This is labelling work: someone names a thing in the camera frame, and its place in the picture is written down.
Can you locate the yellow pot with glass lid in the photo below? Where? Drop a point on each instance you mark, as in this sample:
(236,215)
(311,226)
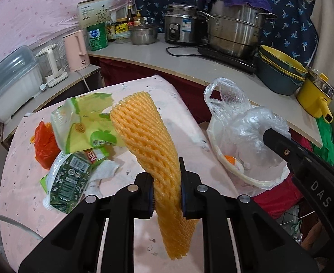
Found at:
(312,96)

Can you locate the white dish box with lid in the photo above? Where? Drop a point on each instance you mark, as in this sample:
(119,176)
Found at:
(10,91)

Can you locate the red cloth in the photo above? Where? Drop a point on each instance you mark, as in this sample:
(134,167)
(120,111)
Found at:
(272,202)

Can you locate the green plastic bag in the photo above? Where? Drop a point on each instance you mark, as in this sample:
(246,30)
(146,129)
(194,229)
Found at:
(326,142)

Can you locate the black induction cooker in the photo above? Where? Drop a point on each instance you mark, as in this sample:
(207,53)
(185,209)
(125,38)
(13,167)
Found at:
(235,62)

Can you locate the large steel steamer pot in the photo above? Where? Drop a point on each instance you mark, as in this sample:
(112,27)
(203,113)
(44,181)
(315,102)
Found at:
(232,31)

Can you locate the pink printed sheet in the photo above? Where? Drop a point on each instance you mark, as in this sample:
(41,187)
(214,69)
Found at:
(42,11)

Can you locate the white cardboard box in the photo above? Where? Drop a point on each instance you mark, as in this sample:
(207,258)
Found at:
(93,11)

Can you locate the orange plastic bag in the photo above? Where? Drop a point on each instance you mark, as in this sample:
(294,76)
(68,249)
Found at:
(43,148)

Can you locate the orange and white cup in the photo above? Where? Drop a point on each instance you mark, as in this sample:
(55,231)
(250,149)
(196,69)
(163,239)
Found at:
(233,163)

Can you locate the steel rice cooker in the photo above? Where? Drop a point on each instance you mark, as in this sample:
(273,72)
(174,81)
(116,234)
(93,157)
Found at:
(181,25)

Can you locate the orange foam fruit net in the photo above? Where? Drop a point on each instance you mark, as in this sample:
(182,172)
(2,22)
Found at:
(144,136)

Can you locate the green snack bag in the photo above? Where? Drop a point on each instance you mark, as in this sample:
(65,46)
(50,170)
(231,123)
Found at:
(81,130)

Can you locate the dark green printed packet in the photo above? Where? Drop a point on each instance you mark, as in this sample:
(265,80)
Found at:
(67,182)

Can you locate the beige curtain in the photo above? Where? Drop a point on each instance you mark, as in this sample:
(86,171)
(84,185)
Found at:
(326,11)

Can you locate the dark sauce bottle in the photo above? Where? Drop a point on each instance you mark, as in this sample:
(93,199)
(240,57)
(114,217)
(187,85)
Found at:
(130,15)

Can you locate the white plastic basket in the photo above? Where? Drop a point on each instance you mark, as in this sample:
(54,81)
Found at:
(258,180)

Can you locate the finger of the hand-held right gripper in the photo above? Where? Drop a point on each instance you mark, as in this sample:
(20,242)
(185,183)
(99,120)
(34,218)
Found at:
(280,145)

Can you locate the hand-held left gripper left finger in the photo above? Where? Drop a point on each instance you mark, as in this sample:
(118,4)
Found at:
(150,196)

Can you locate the clear plastic bag liner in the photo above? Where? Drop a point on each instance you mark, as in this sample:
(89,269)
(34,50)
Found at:
(229,102)

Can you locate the jar with yellow label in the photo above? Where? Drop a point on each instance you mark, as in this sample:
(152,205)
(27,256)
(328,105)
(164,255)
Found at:
(122,27)

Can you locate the white power plug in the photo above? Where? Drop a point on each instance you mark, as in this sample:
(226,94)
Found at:
(43,86)

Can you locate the dark glass bottle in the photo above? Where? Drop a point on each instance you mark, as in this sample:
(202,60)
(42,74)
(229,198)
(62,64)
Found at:
(111,32)

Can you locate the white crumpled tissue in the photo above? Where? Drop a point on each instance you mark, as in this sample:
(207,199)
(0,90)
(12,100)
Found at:
(104,170)

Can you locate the white pump bottle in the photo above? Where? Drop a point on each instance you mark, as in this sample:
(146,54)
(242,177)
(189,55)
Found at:
(147,21)

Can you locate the small steel pot with lid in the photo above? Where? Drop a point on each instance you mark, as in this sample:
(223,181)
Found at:
(144,35)

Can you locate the green tin can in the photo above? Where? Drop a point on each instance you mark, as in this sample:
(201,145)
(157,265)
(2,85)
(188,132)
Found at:
(97,38)

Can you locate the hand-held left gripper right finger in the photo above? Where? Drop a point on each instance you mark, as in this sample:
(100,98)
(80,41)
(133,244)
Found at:
(184,202)

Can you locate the pink electric kettle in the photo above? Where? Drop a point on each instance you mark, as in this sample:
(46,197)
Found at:
(74,51)

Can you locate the yellow pump bottle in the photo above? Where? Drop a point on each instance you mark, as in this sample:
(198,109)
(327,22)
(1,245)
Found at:
(137,20)

